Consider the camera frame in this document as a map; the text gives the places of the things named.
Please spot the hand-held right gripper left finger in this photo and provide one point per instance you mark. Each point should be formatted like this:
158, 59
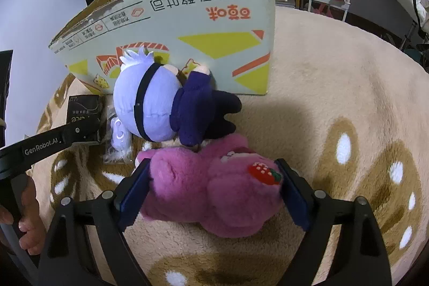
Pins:
134, 195

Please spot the beige bear-print blanket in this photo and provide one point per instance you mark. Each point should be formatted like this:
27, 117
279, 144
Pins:
335, 88

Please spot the person's left hand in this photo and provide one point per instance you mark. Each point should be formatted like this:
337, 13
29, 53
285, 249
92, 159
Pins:
32, 219

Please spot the black tissue packet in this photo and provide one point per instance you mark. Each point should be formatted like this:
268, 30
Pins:
83, 108

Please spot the pink bear plush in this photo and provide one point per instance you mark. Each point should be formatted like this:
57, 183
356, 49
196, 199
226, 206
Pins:
207, 192

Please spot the printed cardboard box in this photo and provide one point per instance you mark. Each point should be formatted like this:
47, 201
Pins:
218, 21

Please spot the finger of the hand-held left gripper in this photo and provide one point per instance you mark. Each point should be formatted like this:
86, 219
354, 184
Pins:
82, 133

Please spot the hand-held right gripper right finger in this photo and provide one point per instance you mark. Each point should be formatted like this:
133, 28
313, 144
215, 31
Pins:
295, 199

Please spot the purple toy in clear bag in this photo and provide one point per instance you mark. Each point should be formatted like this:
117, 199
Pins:
119, 138

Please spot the white-haired plush doll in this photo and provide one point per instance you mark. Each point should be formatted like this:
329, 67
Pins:
150, 95

